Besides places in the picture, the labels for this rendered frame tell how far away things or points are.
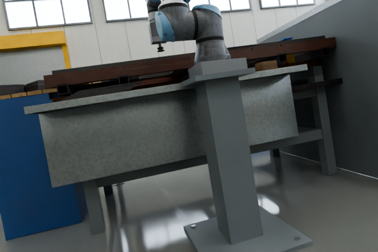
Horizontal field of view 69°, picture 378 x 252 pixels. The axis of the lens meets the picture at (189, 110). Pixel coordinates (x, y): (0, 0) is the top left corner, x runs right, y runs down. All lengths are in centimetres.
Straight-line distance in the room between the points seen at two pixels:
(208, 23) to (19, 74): 944
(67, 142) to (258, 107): 98
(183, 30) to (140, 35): 914
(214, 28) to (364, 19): 90
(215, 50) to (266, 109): 59
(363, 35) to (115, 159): 143
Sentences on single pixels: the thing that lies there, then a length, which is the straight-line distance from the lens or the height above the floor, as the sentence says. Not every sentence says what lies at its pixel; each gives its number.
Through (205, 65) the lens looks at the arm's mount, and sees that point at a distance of 103.
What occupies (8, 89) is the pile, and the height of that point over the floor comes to 83.
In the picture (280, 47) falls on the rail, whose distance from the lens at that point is 168.
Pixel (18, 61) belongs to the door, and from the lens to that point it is 1038.
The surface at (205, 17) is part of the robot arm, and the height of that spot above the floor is 90.
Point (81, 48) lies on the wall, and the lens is 1012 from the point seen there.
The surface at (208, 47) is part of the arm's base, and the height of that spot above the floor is 79.
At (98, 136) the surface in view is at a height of 49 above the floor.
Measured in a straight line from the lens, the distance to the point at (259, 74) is 136.
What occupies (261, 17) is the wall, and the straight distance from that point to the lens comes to 1189.
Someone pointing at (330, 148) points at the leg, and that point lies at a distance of 191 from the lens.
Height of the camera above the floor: 60
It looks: 2 degrees down
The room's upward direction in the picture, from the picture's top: 9 degrees counter-clockwise
